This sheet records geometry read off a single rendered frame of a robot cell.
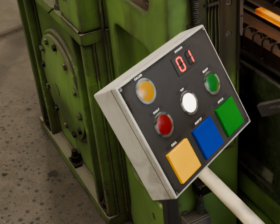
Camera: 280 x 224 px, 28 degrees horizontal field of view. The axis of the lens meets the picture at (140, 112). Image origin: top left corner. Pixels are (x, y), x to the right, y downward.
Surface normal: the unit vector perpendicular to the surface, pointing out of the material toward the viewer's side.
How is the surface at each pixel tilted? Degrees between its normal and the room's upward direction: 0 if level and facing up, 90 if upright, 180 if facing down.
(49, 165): 0
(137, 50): 90
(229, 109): 60
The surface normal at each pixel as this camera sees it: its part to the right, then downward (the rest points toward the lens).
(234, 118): 0.65, -0.16
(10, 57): -0.08, -0.82
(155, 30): -0.88, 0.33
